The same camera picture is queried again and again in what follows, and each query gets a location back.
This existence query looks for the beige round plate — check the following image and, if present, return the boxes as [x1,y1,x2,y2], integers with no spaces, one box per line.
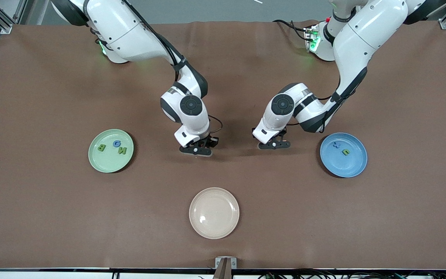
[189,187,240,239]

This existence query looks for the silver base connector block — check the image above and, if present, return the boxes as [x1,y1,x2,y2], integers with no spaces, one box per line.
[304,24,321,53]

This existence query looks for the black base cable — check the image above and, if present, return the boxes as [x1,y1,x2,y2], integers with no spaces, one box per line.
[273,19,313,41]

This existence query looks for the brown camera post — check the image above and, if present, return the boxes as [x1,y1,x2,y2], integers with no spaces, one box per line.
[213,259,232,279]

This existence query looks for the grey metal bracket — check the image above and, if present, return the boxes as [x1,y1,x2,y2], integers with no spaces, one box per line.
[215,257,237,269]

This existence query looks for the blue round plate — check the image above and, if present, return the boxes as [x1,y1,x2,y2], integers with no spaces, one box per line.
[320,132,368,178]

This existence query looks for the green round plate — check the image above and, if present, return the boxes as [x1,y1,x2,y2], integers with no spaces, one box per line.
[88,129,135,174]

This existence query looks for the brown table mat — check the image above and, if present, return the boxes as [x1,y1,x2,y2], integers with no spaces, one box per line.
[0,20,446,270]

